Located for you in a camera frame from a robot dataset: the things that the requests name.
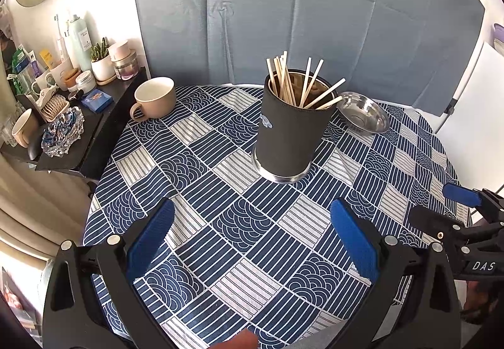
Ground white electric toothbrush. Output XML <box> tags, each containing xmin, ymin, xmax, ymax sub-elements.
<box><xmin>55</xmin><ymin>14</ymin><xmax>67</xmax><ymax>63</ymax></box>

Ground grey-blue backdrop cloth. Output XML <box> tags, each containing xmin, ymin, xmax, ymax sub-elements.
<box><xmin>130</xmin><ymin>0</ymin><xmax>486</xmax><ymax>117</ymax></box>

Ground green packets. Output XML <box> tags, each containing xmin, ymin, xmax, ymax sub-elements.
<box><xmin>8</xmin><ymin>46</ymin><xmax>37</xmax><ymax>95</ymax></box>

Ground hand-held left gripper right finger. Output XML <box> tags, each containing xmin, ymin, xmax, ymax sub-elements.
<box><xmin>330</xmin><ymin>197</ymin><xmax>462</xmax><ymax>349</ymax></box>

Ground black side shelf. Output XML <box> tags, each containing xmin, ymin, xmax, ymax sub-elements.
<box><xmin>0</xmin><ymin>66</ymin><xmax>152</xmax><ymax>184</ymax></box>

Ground pale green white bottle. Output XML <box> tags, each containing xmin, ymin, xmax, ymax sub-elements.
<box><xmin>70</xmin><ymin>14</ymin><xmax>94</xmax><ymax>72</ymax></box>

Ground small beige cup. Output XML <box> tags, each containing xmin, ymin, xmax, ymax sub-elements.
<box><xmin>12</xmin><ymin>109</ymin><xmax>39</xmax><ymax>148</ymax></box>

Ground beige mug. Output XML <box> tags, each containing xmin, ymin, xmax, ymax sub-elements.
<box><xmin>130</xmin><ymin>77</ymin><xmax>176</xmax><ymax>122</ymax></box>

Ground small white jar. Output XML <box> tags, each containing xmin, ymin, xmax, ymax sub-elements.
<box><xmin>76</xmin><ymin>71</ymin><xmax>96</xmax><ymax>95</ymax></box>

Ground blue patterned tablecloth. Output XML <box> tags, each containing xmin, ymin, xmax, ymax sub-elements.
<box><xmin>83</xmin><ymin>85</ymin><xmax>473</xmax><ymax>349</ymax></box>

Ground pink lidded jar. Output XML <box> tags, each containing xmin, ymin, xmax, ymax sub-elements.
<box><xmin>108</xmin><ymin>40</ymin><xmax>130</xmax><ymax>62</ymax></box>

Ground white foam board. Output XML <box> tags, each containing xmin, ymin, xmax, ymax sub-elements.
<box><xmin>435</xmin><ymin>40</ymin><xmax>504</xmax><ymax>192</ymax></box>

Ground crinkled glass dish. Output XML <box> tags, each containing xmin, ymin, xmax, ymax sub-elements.
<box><xmin>41</xmin><ymin>107</ymin><xmax>85</xmax><ymax>158</ymax></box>

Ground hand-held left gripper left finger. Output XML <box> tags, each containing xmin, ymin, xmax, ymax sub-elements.
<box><xmin>43</xmin><ymin>197</ymin><xmax>176</xmax><ymax>349</ymax></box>

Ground stainless steel dish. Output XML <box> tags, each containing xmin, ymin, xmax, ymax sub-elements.
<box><xmin>336</xmin><ymin>91</ymin><xmax>390</xmax><ymax>135</ymax></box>

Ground white mug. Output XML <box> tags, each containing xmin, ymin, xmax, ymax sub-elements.
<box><xmin>31</xmin><ymin>71</ymin><xmax>60</xmax><ymax>95</ymax></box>

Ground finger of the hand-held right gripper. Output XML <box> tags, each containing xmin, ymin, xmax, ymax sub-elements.
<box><xmin>442</xmin><ymin>183</ymin><xmax>504</xmax><ymax>222</ymax></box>
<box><xmin>407</xmin><ymin>205</ymin><xmax>479</xmax><ymax>251</ymax></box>

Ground person's grey trouser leg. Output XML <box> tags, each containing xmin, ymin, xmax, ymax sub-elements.
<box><xmin>289</xmin><ymin>315</ymin><xmax>381</xmax><ymax>349</ymax></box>

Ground blue box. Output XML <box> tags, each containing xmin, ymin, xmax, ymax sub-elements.
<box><xmin>83</xmin><ymin>91</ymin><xmax>112</xmax><ymax>114</ymax></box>

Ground wooden hair brush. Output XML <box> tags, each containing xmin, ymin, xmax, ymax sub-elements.
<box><xmin>39</xmin><ymin>93</ymin><xmax>72</xmax><ymax>122</ymax></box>

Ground potted succulent white pot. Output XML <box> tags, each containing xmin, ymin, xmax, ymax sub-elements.
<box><xmin>90</xmin><ymin>38</ymin><xmax>117</xmax><ymax>82</ymax></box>

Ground black cylindrical utensil holder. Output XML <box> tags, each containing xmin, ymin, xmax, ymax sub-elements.
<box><xmin>254</xmin><ymin>69</ymin><xmax>339</xmax><ymax>182</ymax></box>

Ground glass jar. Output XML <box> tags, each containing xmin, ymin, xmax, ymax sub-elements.
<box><xmin>114</xmin><ymin>53</ymin><xmax>139</xmax><ymax>81</ymax></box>

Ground group of wooden chopsticks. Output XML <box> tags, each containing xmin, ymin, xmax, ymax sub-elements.
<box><xmin>266</xmin><ymin>51</ymin><xmax>346</xmax><ymax>110</ymax></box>

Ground beige curtain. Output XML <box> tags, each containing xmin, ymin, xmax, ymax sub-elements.
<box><xmin>0</xmin><ymin>160</ymin><xmax>85</xmax><ymax>259</ymax></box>

